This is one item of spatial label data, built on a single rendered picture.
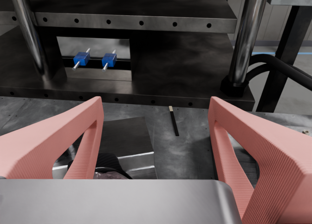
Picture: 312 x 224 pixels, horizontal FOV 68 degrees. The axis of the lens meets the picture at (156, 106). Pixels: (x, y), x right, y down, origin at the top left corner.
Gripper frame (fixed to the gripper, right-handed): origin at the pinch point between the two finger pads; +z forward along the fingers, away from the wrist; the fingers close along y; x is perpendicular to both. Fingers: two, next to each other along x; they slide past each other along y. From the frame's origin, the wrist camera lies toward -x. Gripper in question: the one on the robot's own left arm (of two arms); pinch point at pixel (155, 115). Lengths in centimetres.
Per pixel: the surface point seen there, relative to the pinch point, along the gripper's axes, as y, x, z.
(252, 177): -17.5, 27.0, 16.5
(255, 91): -99, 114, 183
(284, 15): -164, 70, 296
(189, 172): -8.4, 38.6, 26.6
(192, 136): -11, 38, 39
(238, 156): -15.8, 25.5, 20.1
